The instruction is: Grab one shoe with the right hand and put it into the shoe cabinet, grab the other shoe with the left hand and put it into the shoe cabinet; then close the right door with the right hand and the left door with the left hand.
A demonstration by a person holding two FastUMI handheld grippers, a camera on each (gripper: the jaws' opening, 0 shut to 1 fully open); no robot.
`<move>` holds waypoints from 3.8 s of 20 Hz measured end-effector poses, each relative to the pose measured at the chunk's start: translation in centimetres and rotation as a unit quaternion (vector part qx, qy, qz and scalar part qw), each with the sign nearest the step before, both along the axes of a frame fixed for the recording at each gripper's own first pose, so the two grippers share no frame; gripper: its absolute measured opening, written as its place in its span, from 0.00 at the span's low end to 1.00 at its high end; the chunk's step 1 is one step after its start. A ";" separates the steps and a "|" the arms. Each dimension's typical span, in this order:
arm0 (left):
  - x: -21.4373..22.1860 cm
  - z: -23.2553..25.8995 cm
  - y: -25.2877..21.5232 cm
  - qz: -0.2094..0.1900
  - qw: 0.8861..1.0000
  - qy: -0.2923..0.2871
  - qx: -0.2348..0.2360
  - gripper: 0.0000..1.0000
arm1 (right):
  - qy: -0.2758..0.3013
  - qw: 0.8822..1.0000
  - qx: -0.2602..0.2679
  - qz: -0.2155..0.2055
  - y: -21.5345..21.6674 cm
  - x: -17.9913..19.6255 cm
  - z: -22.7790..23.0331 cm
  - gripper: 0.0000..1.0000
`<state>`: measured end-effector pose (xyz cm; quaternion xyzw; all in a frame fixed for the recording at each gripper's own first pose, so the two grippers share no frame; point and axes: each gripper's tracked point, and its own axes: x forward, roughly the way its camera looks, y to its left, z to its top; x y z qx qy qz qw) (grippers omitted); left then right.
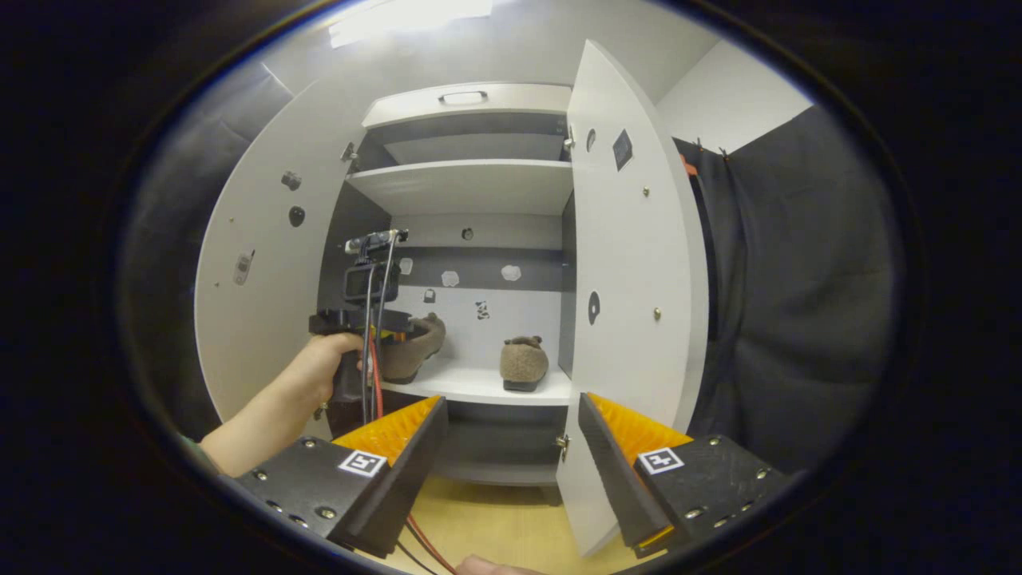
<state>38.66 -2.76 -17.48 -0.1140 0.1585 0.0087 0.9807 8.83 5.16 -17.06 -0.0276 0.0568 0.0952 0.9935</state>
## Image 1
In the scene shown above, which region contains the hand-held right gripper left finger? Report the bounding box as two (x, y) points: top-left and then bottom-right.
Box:
(236, 395), (450, 558)

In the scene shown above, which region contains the white shoe cabinet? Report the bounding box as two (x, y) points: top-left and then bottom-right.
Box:
(319, 82), (576, 504)

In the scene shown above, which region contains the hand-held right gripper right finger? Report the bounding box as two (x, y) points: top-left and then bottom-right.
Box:
(576, 391), (795, 558)

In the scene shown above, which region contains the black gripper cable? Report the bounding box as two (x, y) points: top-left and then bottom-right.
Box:
(362, 240), (438, 575)

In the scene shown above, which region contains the red gripper cable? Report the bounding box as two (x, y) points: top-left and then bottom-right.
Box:
(369, 339), (458, 574)

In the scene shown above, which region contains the brown fuzzy shoe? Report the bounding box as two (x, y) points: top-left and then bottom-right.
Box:
(500, 335), (550, 393)
(378, 312), (448, 385)

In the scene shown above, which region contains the white cabinet door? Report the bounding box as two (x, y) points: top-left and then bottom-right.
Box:
(557, 40), (710, 557)
(194, 80), (376, 424)

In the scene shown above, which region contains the white cabinet drawer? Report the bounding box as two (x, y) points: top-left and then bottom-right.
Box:
(362, 82), (572, 130)

